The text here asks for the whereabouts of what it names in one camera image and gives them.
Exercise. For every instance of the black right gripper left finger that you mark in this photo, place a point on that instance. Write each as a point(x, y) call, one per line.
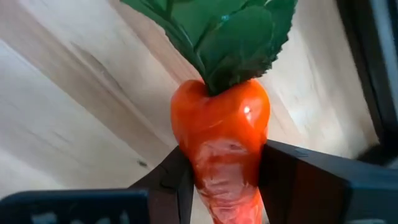
point(93, 208)

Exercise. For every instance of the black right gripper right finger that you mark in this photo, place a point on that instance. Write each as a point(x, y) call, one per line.
point(326, 189)

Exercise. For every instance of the orange carrot with green leaves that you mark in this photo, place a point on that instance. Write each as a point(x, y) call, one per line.
point(220, 124)

